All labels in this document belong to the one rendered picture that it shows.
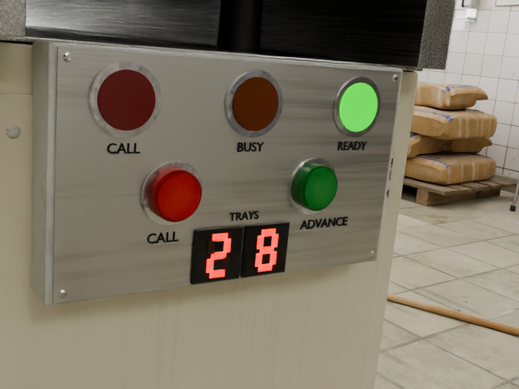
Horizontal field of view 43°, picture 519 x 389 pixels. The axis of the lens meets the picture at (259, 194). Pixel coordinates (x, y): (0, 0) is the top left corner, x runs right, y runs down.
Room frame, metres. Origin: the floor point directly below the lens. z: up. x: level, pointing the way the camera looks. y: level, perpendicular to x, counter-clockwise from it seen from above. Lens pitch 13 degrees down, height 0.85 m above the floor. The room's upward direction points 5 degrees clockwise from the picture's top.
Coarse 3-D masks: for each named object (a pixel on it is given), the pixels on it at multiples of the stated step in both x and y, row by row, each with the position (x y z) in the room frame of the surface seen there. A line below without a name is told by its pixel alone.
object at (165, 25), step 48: (48, 0) 1.24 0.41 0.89; (96, 0) 1.02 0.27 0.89; (144, 0) 0.87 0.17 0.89; (192, 0) 0.76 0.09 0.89; (288, 0) 0.60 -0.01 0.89; (336, 0) 0.55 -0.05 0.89; (384, 0) 0.50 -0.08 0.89; (432, 0) 0.47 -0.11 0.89; (288, 48) 0.60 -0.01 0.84; (336, 48) 0.54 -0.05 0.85; (384, 48) 0.50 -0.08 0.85; (432, 48) 0.47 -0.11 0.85
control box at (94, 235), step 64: (64, 64) 0.33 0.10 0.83; (128, 64) 0.35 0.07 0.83; (192, 64) 0.37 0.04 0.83; (256, 64) 0.39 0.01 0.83; (320, 64) 0.42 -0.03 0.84; (64, 128) 0.33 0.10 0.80; (192, 128) 0.37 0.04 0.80; (320, 128) 0.42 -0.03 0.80; (384, 128) 0.45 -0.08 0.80; (64, 192) 0.33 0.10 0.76; (128, 192) 0.35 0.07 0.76; (256, 192) 0.40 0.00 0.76; (384, 192) 0.46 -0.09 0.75; (64, 256) 0.33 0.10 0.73; (128, 256) 0.35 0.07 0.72; (192, 256) 0.37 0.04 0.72; (320, 256) 0.43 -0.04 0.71
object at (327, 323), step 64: (256, 0) 0.49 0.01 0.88; (0, 64) 0.34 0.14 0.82; (384, 64) 0.49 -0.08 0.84; (0, 128) 0.34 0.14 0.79; (0, 192) 0.34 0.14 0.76; (0, 256) 0.34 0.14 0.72; (384, 256) 0.51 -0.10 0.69; (0, 320) 0.34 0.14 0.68; (64, 320) 0.36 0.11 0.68; (128, 320) 0.39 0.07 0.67; (192, 320) 0.41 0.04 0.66; (256, 320) 0.44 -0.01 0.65; (320, 320) 0.47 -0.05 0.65; (0, 384) 0.34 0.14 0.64; (64, 384) 0.36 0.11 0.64; (128, 384) 0.39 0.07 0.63; (192, 384) 0.41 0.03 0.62; (256, 384) 0.44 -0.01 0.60; (320, 384) 0.48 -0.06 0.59
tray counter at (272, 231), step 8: (264, 232) 0.40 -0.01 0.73; (272, 232) 0.40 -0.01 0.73; (272, 240) 0.40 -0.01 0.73; (256, 248) 0.40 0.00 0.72; (264, 248) 0.40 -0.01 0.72; (272, 248) 0.40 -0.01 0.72; (256, 256) 0.40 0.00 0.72; (272, 256) 0.40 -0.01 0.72; (256, 264) 0.40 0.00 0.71; (264, 264) 0.40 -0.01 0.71; (272, 264) 0.40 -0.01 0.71
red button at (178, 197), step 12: (180, 168) 0.37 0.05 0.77; (156, 180) 0.36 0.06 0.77; (168, 180) 0.35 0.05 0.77; (180, 180) 0.36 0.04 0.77; (192, 180) 0.36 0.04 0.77; (156, 192) 0.35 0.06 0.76; (168, 192) 0.35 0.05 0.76; (180, 192) 0.36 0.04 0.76; (192, 192) 0.36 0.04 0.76; (156, 204) 0.35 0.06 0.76; (168, 204) 0.35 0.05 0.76; (180, 204) 0.36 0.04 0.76; (192, 204) 0.36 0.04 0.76; (168, 216) 0.35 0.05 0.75; (180, 216) 0.36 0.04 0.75
